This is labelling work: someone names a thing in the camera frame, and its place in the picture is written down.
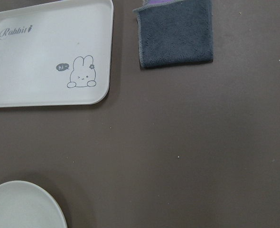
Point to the cream round plate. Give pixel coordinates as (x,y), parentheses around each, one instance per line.
(26,205)

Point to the cream rectangular tray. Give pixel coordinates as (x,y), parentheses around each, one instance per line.
(56,53)

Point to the grey folded cloth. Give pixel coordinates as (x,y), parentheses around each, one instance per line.
(174,32)

